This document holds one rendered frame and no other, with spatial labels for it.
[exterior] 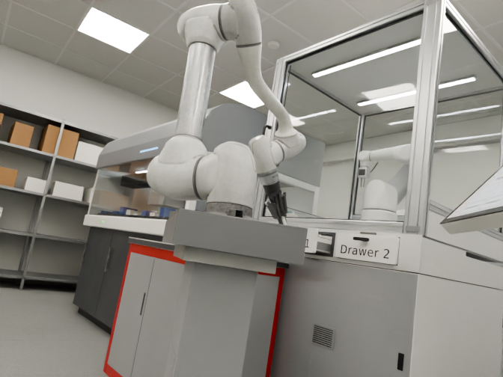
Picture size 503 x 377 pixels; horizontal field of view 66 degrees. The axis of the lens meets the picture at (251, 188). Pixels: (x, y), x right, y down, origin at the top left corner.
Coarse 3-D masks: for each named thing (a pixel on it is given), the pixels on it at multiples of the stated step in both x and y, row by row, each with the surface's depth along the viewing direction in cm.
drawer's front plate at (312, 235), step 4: (308, 228) 173; (312, 228) 172; (316, 228) 170; (308, 232) 173; (312, 232) 171; (316, 232) 170; (308, 236) 172; (312, 236) 171; (316, 236) 170; (308, 240) 172; (312, 240) 170; (316, 240) 170; (308, 244) 171; (312, 244) 170; (316, 244) 170; (308, 248) 171; (312, 248) 169; (316, 248) 170; (308, 252) 170; (312, 252) 169
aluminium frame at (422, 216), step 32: (352, 32) 201; (416, 96) 164; (416, 128) 161; (416, 160) 157; (256, 192) 228; (416, 192) 154; (288, 224) 202; (320, 224) 186; (352, 224) 173; (384, 224) 161; (416, 224) 151
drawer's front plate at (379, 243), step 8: (344, 240) 172; (352, 240) 169; (376, 240) 160; (384, 240) 158; (392, 240) 155; (336, 248) 174; (344, 248) 171; (352, 248) 168; (360, 248) 165; (368, 248) 162; (376, 248) 159; (384, 248) 157; (392, 248) 154; (336, 256) 173; (344, 256) 170; (352, 256) 167; (360, 256) 164; (368, 256) 161; (376, 256) 159; (392, 256) 153; (392, 264) 153
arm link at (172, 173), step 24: (192, 24) 145; (216, 24) 143; (192, 48) 144; (216, 48) 147; (192, 72) 141; (192, 96) 139; (192, 120) 137; (168, 144) 134; (192, 144) 133; (168, 168) 131; (192, 168) 128; (168, 192) 133; (192, 192) 130
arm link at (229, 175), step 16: (224, 144) 129; (240, 144) 129; (208, 160) 127; (224, 160) 125; (240, 160) 125; (208, 176) 125; (224, 176) 123; (240, 176) 123; (256, 176) 129; (208, 192) 125; (224, 192) 122; (240, 192) 123
